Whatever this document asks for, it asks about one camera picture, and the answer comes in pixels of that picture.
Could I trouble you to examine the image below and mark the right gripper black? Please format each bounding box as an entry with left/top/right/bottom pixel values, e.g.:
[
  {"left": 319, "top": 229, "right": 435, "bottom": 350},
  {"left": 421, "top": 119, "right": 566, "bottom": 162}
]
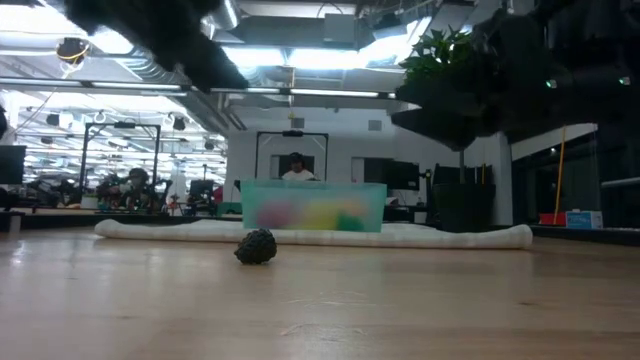
[{"left": 391, "top": 9, "right": 616, "bottom": 151}]

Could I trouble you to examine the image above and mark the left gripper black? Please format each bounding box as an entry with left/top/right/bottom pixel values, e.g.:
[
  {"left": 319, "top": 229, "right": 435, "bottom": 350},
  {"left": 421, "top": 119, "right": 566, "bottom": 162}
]
[{"left": 62, "top": 0, "right": 250, "bottom": 94}]

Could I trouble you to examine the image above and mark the red green toy watermelon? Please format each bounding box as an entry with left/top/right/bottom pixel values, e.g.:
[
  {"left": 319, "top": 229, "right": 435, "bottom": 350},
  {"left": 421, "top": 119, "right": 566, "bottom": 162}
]
[{"left": 255, "top": 198, "right": 295, "bottom": 230}]

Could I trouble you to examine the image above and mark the yellow toy pineapple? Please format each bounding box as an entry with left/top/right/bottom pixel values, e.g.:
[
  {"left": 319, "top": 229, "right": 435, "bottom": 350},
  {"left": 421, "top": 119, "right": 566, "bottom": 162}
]
[{"left": 298, "top": 198, "right": 367, "bottom": 233}]

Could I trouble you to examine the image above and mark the teal translucent tupperware container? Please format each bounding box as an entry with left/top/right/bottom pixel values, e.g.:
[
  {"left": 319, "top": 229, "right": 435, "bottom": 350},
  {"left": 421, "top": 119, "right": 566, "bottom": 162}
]
[{"left": 240, "top": 179, "right": 389, "bottom": 234}]

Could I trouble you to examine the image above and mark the green plant in black pot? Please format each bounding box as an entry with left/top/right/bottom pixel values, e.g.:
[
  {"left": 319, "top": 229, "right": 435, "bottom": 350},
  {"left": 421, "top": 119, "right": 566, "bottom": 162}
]
[{"left": 399, "top": 27, "right": 497, "bottom": 234}]

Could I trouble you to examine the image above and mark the long ceiling light bar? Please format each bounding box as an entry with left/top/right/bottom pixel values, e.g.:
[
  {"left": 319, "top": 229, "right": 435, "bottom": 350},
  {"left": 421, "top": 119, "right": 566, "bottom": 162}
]
[{"left": 0, "top": 77, "right": 409, "bottom": 100}]

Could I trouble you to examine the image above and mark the person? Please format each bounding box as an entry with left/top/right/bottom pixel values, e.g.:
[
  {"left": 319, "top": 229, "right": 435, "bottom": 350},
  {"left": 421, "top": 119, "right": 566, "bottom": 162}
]
[
  {"left": 119, "top": 168, "right": 151, "bottom": 209},
  {"left": 281, "top": 152, "right": 316, "bottom": 182}
]

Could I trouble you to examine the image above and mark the green crate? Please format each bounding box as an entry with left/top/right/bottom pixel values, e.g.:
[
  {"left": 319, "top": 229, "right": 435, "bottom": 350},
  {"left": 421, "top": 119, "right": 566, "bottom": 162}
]
[{"left": 215, "top": 201, "right": 244, "bottom": 217}]

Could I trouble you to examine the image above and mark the white checkered cloth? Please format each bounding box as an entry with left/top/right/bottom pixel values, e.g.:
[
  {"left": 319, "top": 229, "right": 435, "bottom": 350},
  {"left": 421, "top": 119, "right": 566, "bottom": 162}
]
[{"left": 93, "top": 218, "right": 534, "bottom": 251}]

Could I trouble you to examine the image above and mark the blue box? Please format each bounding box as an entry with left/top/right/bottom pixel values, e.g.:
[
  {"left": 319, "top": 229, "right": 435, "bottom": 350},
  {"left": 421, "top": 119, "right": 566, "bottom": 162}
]
[{"left": 565, "top": 209, "right": 605, "bottom": 230}]

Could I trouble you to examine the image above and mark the black toy blackberry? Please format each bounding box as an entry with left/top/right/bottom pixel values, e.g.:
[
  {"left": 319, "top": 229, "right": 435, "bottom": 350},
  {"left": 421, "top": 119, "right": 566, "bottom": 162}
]
[{"left": 233, "top": 228, "right": 278, "bottom": 266}]

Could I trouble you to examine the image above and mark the silver round ceiling duct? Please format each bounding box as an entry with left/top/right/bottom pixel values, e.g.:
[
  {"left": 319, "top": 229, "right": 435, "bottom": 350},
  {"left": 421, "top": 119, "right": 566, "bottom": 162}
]
[{"left": 202, "top": 0, "right": 242, "bottom": 31}]

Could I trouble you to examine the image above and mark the black metal frame rig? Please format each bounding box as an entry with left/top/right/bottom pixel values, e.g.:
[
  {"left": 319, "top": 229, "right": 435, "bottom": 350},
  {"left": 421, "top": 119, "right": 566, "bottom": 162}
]
[
  {"left": 81, "top": 121, "right": 162, "bottom": 201},
  {"left": 254, "top": 130, "right": 330, "bottom": 182}
]

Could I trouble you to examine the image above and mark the yellow hanging cord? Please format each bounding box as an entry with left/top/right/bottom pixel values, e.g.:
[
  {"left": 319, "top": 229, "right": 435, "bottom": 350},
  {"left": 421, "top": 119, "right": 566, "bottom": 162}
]
[{"left": 553, "top": 127, "right": 567, "bottom": 212}]

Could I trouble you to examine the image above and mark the black ceiling dome yellow cable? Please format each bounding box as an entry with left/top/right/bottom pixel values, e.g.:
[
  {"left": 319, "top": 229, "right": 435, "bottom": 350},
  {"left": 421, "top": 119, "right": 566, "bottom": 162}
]
[{"left": 55, "top": 37, "right": 91, "bottom": 66}]

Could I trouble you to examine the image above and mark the grey rectangular ceiling duct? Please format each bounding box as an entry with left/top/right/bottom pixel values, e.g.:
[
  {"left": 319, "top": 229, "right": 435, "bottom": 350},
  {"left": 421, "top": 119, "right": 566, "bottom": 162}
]
[{"left": 227, "top": 0, "right": 436, "bottom": 51}]

